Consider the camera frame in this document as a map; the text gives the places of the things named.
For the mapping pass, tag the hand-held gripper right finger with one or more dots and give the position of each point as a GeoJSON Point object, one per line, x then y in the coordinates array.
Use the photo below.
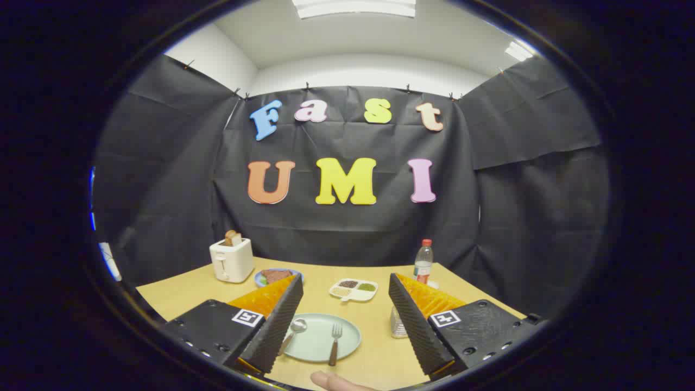
{"type": "Point", "coordinates": [415, 326]}

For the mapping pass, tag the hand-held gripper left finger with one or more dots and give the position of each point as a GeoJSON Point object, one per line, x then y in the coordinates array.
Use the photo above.
{"type": "Point", "coordinates": [279, 320]}

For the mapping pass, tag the pale green plate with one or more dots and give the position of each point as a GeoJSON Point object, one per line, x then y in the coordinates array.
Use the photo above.
{"type": "Point", "coordinates": [317, 339]}

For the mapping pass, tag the brown steak with vegetables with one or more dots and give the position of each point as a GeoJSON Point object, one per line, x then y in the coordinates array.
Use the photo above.
{"type": "Point", "coordinates": [274, 275]}

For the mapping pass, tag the blue plate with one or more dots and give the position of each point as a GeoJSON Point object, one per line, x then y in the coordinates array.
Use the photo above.
{"type": "Point", "coordinates": [258, 279]}

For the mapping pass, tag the clear bottle with red cap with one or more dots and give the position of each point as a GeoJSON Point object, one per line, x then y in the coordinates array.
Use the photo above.
{"type": "Point", "coordinates": [423, 266]}

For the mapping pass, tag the white divided dish with beans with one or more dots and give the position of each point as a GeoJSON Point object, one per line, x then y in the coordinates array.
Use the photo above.
{"type": "Point", "coordinates": [353, 294]}

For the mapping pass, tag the white toaster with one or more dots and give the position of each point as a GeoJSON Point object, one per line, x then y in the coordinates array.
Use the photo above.
{"type": "Point", "coordinates": [233, 263]}

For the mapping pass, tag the brown toast slice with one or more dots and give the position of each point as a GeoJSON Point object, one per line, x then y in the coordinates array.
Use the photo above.
{"type": "Point", "coordinates": [233, 238]}

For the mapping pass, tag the small ceiling light panel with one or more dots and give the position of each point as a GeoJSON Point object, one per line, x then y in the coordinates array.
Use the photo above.
{"type": "Point", "coordinates": [518, 51]}

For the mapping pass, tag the long ceiling light panel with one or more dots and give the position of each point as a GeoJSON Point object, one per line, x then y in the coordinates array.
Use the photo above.
{"type": "Point", "coordinates": [353, 8]}

